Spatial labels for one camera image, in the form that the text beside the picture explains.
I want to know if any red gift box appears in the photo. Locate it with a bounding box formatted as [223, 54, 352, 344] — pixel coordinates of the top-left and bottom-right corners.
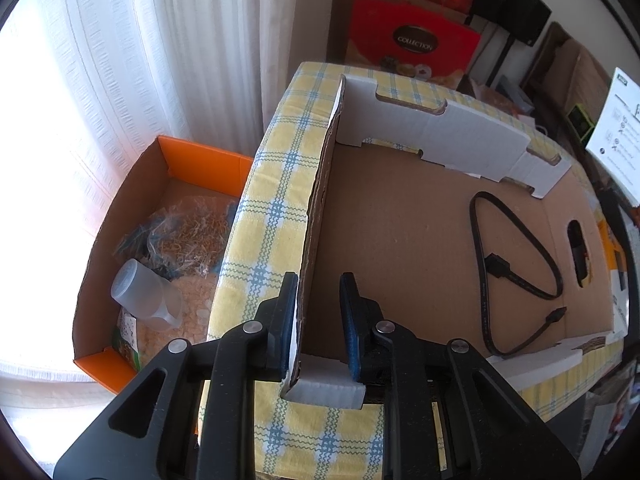
[347, 0, 483, 81]

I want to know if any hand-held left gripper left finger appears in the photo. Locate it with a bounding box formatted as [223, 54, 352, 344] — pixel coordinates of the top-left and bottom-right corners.
[52, 271, 301, 480]

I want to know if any yellow plaid tablecloth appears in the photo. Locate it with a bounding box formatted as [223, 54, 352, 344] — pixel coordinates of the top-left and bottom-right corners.
[197, 60, 626, 480]

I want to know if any green printed packet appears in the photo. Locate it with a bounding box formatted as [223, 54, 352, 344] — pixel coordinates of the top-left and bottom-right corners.
[111, 310, 143, 371]

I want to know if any clear bag of brown snacks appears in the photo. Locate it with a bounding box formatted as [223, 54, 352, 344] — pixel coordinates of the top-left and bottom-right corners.
[112, 197, 241, 278]

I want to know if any brown cardboard box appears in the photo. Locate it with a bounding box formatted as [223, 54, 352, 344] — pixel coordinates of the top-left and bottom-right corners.
[277, 74, 621, 408]

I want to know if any white paper leaflet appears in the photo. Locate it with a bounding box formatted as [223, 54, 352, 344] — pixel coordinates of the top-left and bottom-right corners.
[585, 67, 640, 196]

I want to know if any white sheer curtain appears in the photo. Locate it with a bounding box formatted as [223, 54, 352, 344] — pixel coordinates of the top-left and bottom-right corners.
[0, 0, 341, 411]

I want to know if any bag of pale flakes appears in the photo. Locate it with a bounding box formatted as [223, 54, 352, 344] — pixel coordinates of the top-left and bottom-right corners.
[117, 275, 221, 361]

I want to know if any black cable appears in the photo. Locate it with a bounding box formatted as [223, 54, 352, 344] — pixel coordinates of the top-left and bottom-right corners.
[470, 191, 568, 358]

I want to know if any small green and black box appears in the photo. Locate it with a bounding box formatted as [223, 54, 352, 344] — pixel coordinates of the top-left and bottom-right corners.
[567, 104, 596, 138]

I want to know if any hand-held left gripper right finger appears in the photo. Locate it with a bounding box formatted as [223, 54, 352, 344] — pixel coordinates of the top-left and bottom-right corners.
[340, 272, 583, 480]

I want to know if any brown cushioned chair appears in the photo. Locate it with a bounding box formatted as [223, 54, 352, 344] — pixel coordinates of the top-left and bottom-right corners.
[525, 22, 616, 146]

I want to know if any orange cardboard box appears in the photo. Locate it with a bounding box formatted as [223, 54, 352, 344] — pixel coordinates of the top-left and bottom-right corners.
[72, 135, 256, 395]

